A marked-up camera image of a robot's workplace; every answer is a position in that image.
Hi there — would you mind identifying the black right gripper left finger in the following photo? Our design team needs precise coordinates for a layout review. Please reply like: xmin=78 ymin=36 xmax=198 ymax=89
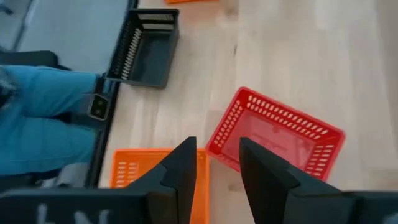
xmin=0 ymin=136 xmax=198 ymax=224

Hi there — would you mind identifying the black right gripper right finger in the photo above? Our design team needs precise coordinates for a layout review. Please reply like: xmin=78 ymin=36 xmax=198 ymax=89
xmin=238 ymin=136 xmax=398 ymax=224

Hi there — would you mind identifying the orange plastic basket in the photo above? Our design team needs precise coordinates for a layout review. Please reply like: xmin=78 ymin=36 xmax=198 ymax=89
xmin=164 ymin=0 xmax=219 ymax=5
xmin=109 ymin=147 xmax=211 ymax=224

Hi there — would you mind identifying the red plastic basket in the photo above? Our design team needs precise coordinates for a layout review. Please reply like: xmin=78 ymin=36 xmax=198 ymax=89
xmin=205 ymin=86 xmax=346 ymax=182

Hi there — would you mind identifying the black plastic basket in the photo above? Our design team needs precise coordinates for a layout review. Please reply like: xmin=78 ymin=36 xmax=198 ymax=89
xmin=104 ymin=7 xmax=181 ymax=90

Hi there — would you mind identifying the person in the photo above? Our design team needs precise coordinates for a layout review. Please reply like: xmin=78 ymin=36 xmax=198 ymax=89
xmin=0 ymin=64 xmax=108 ymax=179

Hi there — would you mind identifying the black chair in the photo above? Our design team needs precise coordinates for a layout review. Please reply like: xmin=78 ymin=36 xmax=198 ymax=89
xmin=0 ymin=50 xmax=72 ymax=72

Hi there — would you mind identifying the black aluminium table frame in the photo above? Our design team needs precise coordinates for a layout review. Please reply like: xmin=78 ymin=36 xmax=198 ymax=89
xmin=83 ymin=0 xmax=140 ymax=189

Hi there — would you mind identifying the grey table-level camera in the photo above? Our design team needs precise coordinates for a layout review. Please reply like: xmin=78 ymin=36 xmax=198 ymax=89
xmin=86 ymin=92 xmax=110 ymax=122

